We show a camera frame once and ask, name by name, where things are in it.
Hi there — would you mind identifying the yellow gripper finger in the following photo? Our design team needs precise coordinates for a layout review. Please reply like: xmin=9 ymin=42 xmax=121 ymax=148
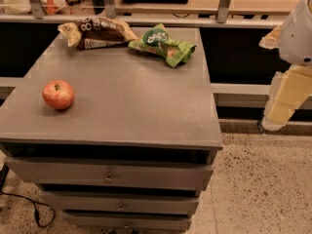
xmin=261 ymin=64 xmax=312 ymax=131
xmin=259 ymin=25 xmax=281 ymax=50

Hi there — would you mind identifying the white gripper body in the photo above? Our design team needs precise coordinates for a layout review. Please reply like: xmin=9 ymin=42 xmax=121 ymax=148
xmin=279 ymin=0 xmax=312 ymax=66

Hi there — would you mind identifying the red apple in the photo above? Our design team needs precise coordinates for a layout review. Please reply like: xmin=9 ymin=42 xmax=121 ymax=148
xmin=42 ymin=80 xmax=75 ymax=110

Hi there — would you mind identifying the green chip bag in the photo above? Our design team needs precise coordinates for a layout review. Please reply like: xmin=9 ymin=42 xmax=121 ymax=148
xmin=129 ymin=23 xmax=196 ymax=68

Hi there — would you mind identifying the brown chip bag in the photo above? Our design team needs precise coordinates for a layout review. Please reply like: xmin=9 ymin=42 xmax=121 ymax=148
xmin=58 ymin=17 xmax=137 ymax=50

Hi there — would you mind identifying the grey drawer cabinet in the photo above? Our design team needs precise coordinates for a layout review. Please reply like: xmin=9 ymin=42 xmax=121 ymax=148
xmin=0 ymin=26 xmax=224 ymax=232

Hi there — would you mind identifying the middle cabinet drawer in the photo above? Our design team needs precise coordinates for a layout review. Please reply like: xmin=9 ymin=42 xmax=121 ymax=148
xmin=41 ymin=191 xmax=199 ymax=215

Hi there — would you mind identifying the cabinet drawer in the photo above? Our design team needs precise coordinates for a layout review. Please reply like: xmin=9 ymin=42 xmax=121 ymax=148
xmin=61 ymin=212 xmax=191 ymax=231
xmin=5 ymin=157 xmax=213 ymax=191
xmin=41 ymin=191 xmax=199 ymax=215

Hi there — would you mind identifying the bottom cabinet drawer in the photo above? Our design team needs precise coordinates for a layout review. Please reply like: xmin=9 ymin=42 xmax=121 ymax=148
xmin=61 ymin=212 xmax=191 ymax=231

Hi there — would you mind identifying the top cabinet drawer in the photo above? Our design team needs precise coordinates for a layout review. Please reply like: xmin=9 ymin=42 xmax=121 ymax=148
xmin=5 ymin=157 xmax=213 ymax=191

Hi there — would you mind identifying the metal railing frame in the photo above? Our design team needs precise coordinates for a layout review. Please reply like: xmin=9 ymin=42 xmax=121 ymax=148
xmin=0 ymin=0 xmax=312 ymax=30

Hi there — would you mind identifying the black floor cable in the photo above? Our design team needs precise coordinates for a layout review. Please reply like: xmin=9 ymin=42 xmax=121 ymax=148
xmin=0 ymin=190 xmax=57 ymax=229

